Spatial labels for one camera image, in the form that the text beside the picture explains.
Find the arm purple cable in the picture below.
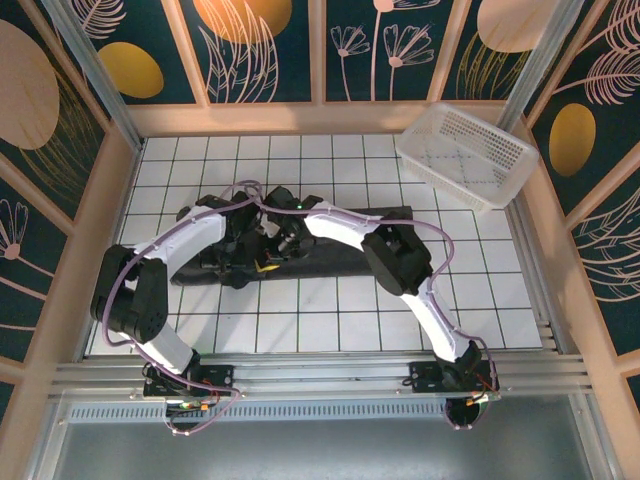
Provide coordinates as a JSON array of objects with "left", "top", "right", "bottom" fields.
[
  {"left": 259, "top": 202, "right": 501, "bottom": 431},
  {"left": 102, "top": 178, "right": 265, "bottom": 436}
]

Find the dark grey t-shirt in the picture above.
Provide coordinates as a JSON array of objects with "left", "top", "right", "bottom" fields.
[{"left": 169, "top": 203, "right": 416, "bottom": 290}]

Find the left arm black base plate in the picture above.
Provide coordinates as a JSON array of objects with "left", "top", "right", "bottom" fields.
[{"left": 143, "top": 363, "right": 236, "bottom": 400}]

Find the white plastic mesh basket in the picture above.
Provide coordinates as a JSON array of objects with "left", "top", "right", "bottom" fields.
[{"left": 394, "top": 102, "right": 541, "bottom": 214}]

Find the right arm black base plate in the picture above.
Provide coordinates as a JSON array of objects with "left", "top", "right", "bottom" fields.
[{"left": 408, "top": 360, "right": 501, "bottom": 401}]

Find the grey slotted cable duct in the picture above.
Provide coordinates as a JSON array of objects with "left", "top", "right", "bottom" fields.
[{"left": 67, "top": 399, "right": 451, "bottom": 424}]

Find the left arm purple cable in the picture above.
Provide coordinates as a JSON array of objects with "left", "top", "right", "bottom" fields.
[{"left": 102, "top": 178, "right": 265, "bottom": 436}]

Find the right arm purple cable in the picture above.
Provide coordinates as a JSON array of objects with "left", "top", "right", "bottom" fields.
[{"left": 259, "top": 202, "right": 501, "bottom": 431}]

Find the aluminium corner post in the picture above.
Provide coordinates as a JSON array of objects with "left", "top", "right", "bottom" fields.
[
  {"left": 492, "top": 0, "right": 586, "bottom": 134},
  {"left": 42, "top": 0, "right": 147, "bottom": 152}
]

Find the aluminium frame rail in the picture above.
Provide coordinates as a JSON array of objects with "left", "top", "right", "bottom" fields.
[{"left": 47, "top": 351, "right": 594, "bottom": 400}]

